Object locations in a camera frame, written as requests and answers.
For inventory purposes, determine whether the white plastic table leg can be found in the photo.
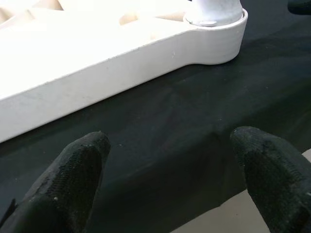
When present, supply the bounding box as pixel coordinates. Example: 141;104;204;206
182;0;243;27

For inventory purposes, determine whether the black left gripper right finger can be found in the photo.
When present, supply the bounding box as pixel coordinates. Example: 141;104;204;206
229;126;311;233

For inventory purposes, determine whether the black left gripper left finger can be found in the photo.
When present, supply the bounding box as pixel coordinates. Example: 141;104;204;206
0;131;112;233

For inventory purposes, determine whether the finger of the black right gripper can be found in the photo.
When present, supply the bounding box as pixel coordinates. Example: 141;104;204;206
288;0;311;15

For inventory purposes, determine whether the white plastic children table top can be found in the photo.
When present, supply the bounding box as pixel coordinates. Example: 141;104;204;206
0;0;249;144

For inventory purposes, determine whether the black tablecloth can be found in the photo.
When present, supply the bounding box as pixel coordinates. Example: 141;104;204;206
0;0;311;233

